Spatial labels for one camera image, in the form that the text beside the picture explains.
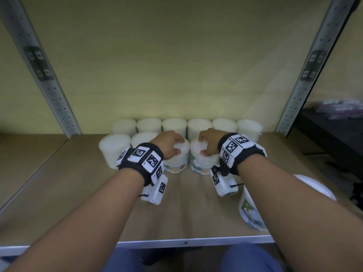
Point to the person's right hand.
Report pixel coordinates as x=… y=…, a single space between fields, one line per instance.
x=212 y=138

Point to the person's left hand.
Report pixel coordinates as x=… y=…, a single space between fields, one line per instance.
x=167 y=144

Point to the row of white jars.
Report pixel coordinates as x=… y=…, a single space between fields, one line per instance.
x=113 y=150

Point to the grey metal shelf wooden boards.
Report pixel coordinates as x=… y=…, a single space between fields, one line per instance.
x=184 y=212

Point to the person's right forearm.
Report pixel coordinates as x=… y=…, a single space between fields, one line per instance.
x=297 y=209

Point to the person's left forearm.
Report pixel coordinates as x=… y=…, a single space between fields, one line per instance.
x=85 y=223

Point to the black wristband with marker tags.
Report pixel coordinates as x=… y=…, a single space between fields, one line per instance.
x=132 y=165
x=249 y=155

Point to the row of purple labelled packets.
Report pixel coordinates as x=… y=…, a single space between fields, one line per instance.
x=340 y=109

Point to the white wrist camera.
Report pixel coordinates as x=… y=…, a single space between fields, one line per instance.
x=154 y=196
x=227 y=189

